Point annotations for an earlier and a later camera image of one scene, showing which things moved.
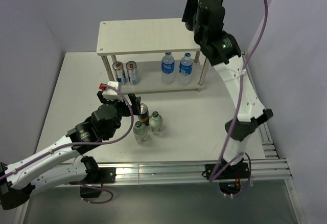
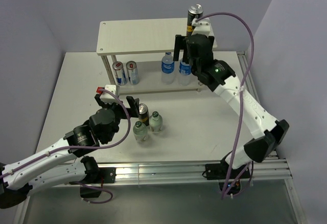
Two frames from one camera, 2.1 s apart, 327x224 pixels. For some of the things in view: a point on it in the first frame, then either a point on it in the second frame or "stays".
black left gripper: x=135 y=106 stays
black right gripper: x=191 y=6 to x=179 y=45
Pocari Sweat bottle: x=167 y=72 stays
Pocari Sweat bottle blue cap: x=185 y=69 stays
